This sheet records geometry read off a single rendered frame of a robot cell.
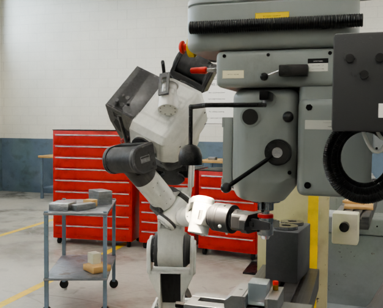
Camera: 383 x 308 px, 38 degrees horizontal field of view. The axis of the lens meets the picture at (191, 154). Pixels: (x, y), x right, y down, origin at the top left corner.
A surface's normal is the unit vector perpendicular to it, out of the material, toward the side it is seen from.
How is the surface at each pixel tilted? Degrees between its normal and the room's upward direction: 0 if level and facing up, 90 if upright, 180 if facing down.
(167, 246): 81
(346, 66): 90
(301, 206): 90
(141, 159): 87
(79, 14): 90
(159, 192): 102
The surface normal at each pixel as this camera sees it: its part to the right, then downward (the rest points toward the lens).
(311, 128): -0.29, 0.05
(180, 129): 0.58, -0.03
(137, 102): -0.04, -0.48
